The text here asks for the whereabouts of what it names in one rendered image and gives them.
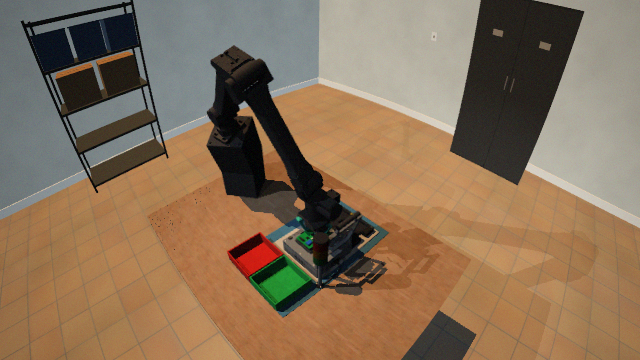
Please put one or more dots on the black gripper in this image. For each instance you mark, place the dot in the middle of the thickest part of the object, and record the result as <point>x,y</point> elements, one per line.
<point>312,221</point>

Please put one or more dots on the green circuit board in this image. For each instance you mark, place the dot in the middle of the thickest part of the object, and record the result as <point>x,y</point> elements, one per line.
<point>307,238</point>

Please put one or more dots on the green bin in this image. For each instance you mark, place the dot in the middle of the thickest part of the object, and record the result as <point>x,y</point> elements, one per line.
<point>278,280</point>

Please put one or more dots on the red open box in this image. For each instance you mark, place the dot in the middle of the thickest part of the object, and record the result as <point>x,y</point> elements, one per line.
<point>253,253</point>

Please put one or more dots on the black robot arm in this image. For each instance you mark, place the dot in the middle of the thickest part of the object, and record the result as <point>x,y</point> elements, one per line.
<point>238,76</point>

